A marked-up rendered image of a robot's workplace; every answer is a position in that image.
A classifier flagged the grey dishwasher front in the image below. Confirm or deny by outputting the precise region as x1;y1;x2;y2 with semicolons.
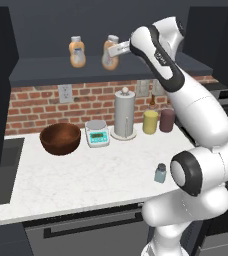
21;201;154;256

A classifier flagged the grey-green shaker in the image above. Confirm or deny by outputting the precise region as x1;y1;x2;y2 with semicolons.
153;162;168;184

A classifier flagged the brown thin bottle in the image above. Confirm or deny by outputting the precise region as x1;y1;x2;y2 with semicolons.
148;94;157;112

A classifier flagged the paper towel roll holder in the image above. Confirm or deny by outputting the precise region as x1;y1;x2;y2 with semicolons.
109;86;138;141

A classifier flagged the dark sink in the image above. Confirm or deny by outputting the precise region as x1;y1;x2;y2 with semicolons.
0;136;26;208

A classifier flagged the white wall outlet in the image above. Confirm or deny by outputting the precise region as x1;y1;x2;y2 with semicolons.
136;79;150;98
57;84;74;104
151;79;166;97

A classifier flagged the dark base cabinet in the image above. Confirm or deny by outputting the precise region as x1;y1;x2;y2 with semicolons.
0;222;34;256

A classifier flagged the white teal kitchen scale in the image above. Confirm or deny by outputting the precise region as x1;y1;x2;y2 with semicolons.
84;119;111;149

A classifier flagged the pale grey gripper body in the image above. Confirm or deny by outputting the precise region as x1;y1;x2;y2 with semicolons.
107;41;128;59

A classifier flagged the black dishwasher handle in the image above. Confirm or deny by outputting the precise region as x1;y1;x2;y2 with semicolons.
42;211;146;240

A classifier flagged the brown wooden bowl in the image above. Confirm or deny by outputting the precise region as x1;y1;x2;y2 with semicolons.
39;122;82;157

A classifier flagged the maroon canister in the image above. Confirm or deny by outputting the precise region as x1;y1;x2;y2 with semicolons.
159;108;177;134

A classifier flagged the orange condiment bottle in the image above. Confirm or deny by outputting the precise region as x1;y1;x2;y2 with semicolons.
101;34;120;71
68;35;87;69

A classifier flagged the yellow canister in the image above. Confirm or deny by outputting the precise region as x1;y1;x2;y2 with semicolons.
142;110;160;136

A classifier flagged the dark open wall cabinet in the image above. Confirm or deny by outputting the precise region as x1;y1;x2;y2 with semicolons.
8;0;215;89

